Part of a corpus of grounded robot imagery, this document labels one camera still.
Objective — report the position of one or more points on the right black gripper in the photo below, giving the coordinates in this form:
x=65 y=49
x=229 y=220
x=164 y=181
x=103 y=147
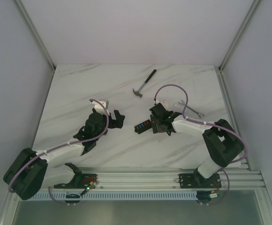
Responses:
x=154 y=122

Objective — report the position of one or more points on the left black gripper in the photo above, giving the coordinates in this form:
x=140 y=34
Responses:
x=112 y=120

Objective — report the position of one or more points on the black fuse box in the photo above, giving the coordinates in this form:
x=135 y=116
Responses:
x=142 y=127

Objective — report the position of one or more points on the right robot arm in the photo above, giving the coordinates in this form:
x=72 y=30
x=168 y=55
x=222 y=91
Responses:
x=222 y=143

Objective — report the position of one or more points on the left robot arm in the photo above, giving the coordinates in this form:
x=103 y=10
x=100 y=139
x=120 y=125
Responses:
x=35 y=170

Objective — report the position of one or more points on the silver open-end wrench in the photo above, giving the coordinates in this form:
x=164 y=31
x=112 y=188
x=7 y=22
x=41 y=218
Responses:
x=200 y=114

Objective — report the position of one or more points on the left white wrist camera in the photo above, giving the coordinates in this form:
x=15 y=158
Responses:
x=100 y=106

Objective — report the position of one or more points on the claw hammer black handle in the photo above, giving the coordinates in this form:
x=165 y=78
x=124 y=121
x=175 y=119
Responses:
x=137 y=92

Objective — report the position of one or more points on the aluminium rail base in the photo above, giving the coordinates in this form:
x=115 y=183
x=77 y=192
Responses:
x=166 y=178

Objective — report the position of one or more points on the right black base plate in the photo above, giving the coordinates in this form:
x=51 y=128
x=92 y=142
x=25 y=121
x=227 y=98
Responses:
x=191 y=181

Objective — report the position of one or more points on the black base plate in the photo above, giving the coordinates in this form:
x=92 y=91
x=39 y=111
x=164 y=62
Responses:
x=78 y=182
x=191 y=181

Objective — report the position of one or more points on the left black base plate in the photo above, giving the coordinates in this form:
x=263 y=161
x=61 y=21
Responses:
x=78 y=182

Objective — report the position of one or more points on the white slotted cable duct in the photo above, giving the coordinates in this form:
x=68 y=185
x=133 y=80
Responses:
x=123 y=195

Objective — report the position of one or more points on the left aluminium frame post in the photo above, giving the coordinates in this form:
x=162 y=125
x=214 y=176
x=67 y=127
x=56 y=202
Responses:
x=28 y=21

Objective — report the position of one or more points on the aluminium frame post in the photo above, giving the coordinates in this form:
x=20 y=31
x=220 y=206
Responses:
x=240 y=33
x=28 y=21

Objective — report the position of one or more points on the right aluminium frame post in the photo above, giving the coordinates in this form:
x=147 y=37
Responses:
x=240 y=33

